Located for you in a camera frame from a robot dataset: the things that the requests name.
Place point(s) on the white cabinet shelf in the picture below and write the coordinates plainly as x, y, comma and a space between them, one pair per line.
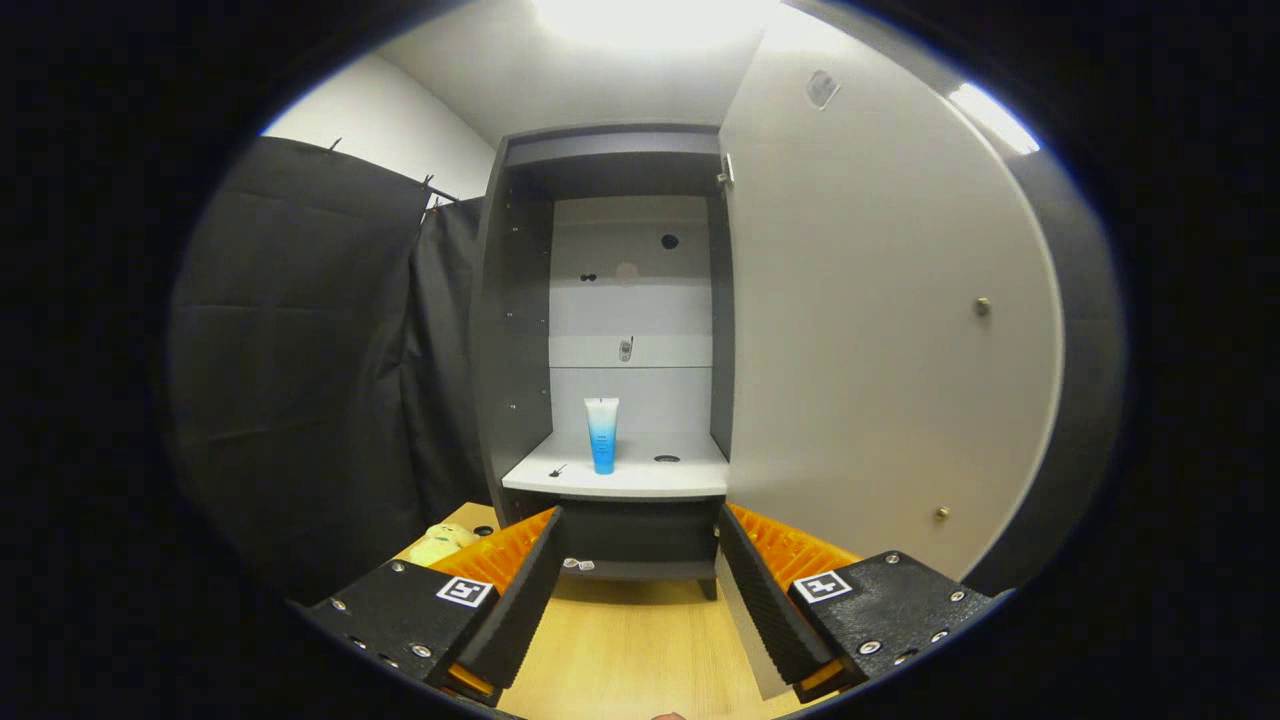
640, 478

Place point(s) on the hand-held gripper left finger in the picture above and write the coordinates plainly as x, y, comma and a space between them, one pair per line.
525, 610

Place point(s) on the yellow plush toy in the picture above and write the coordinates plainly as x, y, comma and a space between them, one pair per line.
440, 545

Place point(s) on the beige cabinet door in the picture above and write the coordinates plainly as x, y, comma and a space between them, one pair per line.
870, 350

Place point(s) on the black backdrop cloth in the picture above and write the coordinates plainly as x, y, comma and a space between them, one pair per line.
320, 350

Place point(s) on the blue and white tube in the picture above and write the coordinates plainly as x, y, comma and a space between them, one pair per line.
603, 440

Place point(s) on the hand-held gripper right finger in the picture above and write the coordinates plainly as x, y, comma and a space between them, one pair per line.
768, 610

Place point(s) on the large ceiling light panel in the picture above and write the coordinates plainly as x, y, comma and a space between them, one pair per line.
650, 20

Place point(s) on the long ceiling light strip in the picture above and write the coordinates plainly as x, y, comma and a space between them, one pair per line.
992, 116

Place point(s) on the dark grey cabinet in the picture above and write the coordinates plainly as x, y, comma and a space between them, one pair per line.
510, 330

